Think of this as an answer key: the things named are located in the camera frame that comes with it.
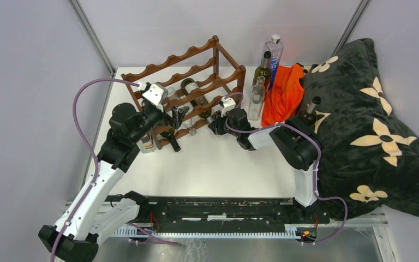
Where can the clear square bottle black cap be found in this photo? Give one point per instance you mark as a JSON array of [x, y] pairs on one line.
[[146, 144]]

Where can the brown wooden wine rack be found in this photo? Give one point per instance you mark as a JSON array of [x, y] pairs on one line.
[[199, 80]]

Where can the small clear glass bottle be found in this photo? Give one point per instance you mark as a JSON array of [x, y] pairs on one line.
[[256, 99]]

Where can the aluminium corner post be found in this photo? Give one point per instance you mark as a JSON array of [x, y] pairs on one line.
[[92, 36], [351, 25]]

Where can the dark wine bottle silver neck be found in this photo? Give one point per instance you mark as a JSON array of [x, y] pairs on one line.
[[264, 69]]

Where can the dark wine bottle brown label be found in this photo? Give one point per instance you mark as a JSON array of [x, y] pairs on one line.
[[308, 115]]

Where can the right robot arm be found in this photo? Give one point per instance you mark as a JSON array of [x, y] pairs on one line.
[[296, 142]]

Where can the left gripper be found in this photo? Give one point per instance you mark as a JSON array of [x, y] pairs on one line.
[[178, 114]]

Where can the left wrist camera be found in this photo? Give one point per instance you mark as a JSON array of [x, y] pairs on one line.
[[155, 94]]

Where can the blue square glass bottle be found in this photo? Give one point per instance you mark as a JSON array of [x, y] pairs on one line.
[[275, 47]]

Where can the orange cloth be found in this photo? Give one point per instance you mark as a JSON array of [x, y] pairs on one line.
[[284, 97]]

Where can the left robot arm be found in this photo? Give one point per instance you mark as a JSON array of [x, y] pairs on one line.
[[78, 234]]

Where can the dark green wine bottle labelled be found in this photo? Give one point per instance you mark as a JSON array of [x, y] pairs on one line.
[[169, 135]]

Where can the right aluminium corner post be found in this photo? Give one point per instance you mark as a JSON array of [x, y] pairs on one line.
[[351, 25]]

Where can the black floral blanket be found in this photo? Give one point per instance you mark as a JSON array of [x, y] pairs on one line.
[[369, 157]]

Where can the left aluminium corner post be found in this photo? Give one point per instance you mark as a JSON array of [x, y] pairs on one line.
[[92, 36]]

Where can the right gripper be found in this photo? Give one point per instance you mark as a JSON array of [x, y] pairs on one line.
[[216, 126]]

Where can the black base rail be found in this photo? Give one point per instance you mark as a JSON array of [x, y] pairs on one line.
[[172, 216]]

